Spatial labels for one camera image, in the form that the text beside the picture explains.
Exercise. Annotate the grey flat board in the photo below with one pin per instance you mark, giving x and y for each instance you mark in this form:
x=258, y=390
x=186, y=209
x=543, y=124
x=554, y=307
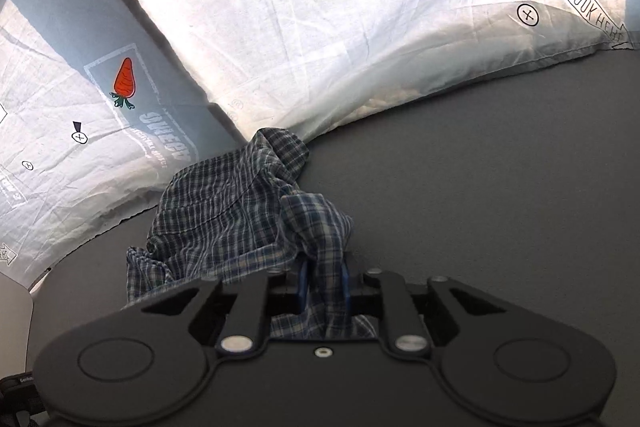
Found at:
x=14, y=332

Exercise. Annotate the black fabric object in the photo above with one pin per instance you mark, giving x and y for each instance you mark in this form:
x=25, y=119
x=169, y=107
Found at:
x=17, y=397

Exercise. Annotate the white carrot print cloth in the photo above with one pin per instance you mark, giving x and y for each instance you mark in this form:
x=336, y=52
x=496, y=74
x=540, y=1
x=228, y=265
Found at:
x=325, y=22

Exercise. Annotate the blue plaid shirt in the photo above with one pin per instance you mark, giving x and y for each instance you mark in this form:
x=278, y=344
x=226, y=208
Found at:
x=235, y=212

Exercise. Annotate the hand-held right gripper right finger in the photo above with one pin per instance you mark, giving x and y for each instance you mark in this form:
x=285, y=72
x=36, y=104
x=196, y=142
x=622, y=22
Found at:
x=346, y=288

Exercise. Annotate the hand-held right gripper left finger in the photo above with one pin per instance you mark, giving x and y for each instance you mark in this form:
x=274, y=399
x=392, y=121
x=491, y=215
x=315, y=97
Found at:
x=301, y=287

